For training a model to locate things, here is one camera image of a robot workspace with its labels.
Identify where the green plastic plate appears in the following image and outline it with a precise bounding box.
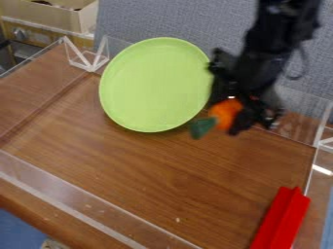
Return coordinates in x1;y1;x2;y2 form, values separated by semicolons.
99;37;213;132

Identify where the black cable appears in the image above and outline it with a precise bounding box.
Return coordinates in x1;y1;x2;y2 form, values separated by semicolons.
284;45;310;81

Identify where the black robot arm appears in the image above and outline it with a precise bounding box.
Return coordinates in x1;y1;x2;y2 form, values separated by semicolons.
209;0;323;135

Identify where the clear acrylic tray wall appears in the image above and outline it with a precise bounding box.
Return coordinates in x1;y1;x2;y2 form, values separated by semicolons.
0;39;333;249

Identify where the wooden shelf unit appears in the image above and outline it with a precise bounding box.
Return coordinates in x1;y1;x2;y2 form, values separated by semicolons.
0;16;94;65

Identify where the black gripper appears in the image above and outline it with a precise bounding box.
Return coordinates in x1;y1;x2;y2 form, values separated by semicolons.
207;48;285;135

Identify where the red plastic bracket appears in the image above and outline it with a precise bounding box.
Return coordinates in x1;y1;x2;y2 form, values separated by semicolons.
250;187;310;249

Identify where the orange toy carrot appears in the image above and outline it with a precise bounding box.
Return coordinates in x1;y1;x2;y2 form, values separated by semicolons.
190;98;244;139

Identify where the cardboard box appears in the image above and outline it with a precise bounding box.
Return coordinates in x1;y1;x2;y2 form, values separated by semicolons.
0;0;99;33

